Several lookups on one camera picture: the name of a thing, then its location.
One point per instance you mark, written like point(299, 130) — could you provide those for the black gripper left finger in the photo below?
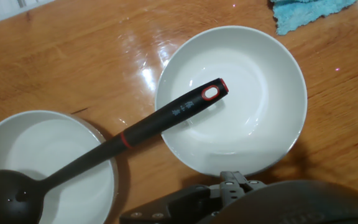
point(166, 205)

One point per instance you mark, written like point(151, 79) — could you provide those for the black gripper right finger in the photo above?
point(233, 188)

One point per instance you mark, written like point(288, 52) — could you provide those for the black ladle with red accents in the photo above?
point(154, 124)

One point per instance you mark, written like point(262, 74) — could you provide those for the white ceramic bowl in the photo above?
point(57, 140)
point(253, 62)

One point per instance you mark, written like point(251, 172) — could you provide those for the glossy wooden board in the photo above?
point(73, 62)

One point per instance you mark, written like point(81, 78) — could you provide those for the teal terry cloth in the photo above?
point(303, 12)

